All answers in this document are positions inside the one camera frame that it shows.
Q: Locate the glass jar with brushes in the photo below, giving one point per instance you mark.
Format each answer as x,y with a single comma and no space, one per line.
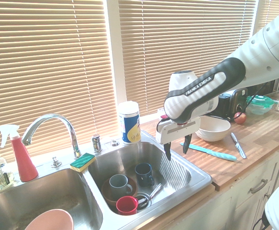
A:
5,178

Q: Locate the stainless steel double sink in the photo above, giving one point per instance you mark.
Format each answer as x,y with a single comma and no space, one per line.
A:
177,172

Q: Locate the green and yellow sponge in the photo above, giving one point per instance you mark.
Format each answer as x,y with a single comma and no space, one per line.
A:
83,161

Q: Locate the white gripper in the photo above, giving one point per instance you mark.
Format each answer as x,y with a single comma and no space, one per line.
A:
177,131

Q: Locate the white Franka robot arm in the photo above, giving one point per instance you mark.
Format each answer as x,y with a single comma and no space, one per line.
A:
201,95

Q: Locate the teal knife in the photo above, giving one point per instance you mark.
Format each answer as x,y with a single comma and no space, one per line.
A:
215,154

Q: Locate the chrome curved faucet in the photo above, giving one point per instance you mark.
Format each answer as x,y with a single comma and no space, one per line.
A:
48,117

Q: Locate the navy blue mug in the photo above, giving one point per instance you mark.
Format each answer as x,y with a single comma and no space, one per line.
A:
142,176

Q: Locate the narrow beige window blind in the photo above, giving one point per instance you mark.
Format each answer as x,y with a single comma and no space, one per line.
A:
273,12

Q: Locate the wide beige window blind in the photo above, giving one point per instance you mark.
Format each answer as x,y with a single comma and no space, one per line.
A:
46,60

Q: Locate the white blue cleanser canister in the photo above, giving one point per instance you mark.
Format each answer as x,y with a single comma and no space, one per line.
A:
129,124

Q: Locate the gray mug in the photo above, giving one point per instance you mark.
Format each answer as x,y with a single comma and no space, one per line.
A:
117,185

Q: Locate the large white bowl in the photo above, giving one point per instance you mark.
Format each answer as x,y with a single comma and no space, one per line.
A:
213,134

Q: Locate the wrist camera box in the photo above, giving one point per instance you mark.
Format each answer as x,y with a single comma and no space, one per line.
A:
159,125

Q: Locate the pink bowl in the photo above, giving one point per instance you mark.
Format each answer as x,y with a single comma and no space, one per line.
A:
50,220

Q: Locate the metal drain strainer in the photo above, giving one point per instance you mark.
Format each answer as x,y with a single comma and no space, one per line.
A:
144,204

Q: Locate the red spray bottle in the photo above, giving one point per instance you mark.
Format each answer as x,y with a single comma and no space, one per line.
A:
24,163

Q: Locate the green lidded plastic container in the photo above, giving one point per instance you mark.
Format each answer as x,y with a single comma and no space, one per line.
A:
261,103

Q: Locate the red apple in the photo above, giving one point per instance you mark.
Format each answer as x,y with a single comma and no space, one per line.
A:
240,118

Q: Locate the brown bowl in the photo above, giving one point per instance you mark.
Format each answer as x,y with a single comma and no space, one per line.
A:
105,195

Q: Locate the chrome sink hole cap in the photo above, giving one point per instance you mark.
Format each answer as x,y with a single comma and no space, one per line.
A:
115,143

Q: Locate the chrome sink knob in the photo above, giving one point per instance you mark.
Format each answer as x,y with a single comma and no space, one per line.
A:
56,163

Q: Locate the black toaster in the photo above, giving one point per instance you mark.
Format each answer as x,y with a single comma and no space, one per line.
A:
235,100

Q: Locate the silver utensil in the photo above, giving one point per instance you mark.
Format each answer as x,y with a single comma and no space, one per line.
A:
156,189

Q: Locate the red cup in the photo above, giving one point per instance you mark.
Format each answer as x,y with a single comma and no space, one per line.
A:
126,206

